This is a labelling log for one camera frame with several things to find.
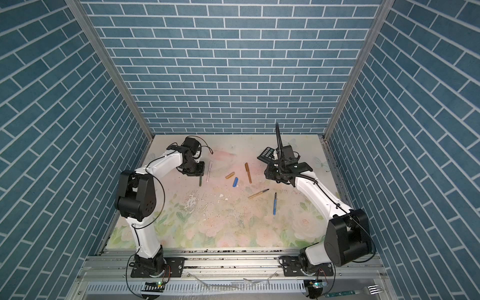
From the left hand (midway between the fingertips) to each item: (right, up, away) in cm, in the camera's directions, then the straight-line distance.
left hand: (202, 172), depth 96 cm
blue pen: (+37, -15, -5) cm, 41 cm away
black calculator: (+35, +9, +13) cm, 39 cm away
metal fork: (+70, -40, -28) cm, 85 cm away
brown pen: (+23, +1, +9) cm, 25 cm away
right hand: (+33, +2, -10) cm, 34 cm away
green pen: (-2, -5, +3) cm, 6 cm away
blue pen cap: (+17, -5, +3) cm, 18 cm away
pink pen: (+2, +2, +9) cm, 10 cm away
